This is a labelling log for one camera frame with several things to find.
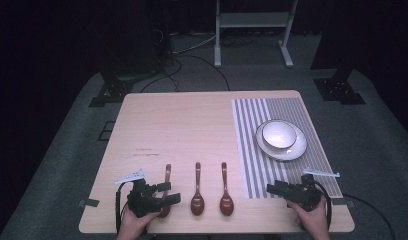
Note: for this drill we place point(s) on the white bowl on plate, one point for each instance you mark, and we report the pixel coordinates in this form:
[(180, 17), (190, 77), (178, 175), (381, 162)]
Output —
[(292, 153)]

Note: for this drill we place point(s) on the white bowl with dark rim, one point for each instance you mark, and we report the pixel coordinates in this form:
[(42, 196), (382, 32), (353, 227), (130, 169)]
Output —
[(278, 135)]

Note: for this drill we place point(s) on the person's right hand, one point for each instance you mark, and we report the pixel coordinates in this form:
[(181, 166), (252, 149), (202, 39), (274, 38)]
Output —
[(312, 221)]

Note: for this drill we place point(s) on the brown wooden spoon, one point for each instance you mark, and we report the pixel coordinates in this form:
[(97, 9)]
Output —
[(197, 200), (167, 173), (226, 200)]

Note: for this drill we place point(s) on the grey white striped placemat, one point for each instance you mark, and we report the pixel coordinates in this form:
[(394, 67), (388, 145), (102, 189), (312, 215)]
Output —
[(255, 150)]

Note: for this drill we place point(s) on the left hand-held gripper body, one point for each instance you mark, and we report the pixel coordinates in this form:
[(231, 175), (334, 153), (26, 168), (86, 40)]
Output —
[(140, 198)]

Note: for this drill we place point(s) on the white metal stand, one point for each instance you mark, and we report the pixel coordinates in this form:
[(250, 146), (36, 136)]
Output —
[(255, 20)]

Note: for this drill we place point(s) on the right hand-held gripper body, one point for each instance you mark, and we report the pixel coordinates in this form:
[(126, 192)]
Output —
[(303, 195)]

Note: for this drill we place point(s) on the black stand base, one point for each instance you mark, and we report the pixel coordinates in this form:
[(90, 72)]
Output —
[(115, 90), (338, 88)]

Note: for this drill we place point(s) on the person's left hand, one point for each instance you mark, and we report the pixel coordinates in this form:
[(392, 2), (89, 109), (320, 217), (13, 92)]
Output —
[(133, 225)]

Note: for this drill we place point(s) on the grey tape strip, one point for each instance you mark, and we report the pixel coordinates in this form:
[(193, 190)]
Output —
[(89, 202), (340, 201)]

